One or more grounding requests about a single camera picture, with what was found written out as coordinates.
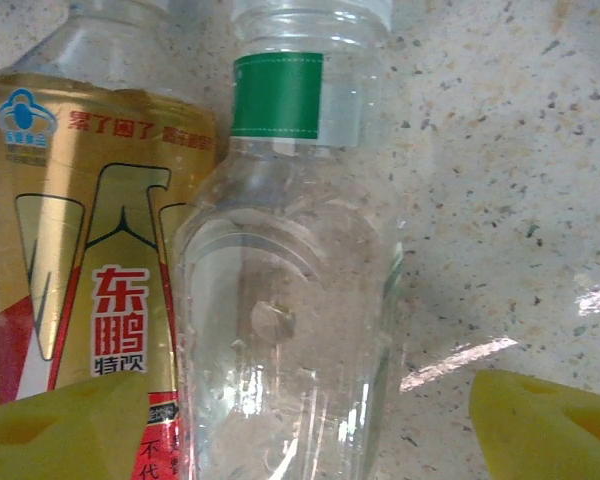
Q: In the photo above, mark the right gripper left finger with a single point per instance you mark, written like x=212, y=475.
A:
x=55, y=435

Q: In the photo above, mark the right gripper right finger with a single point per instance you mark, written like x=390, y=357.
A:
x=555, y=435

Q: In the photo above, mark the red gold label bottle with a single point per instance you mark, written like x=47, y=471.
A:
x=105, y=225

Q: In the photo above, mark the clear bottle green neck band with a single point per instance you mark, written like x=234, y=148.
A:
x=290, y=250

